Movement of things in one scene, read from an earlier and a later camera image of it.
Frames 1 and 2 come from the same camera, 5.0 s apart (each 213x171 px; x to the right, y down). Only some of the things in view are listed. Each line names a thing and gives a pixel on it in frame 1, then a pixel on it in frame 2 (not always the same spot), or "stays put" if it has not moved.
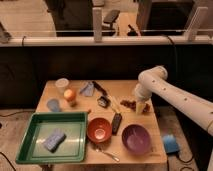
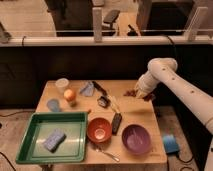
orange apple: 69,95 stays put
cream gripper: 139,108 to 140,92
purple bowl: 136,139 stays put
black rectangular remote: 116,122 stays put
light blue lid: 54,105 stays put
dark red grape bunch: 131,104 to 147,97
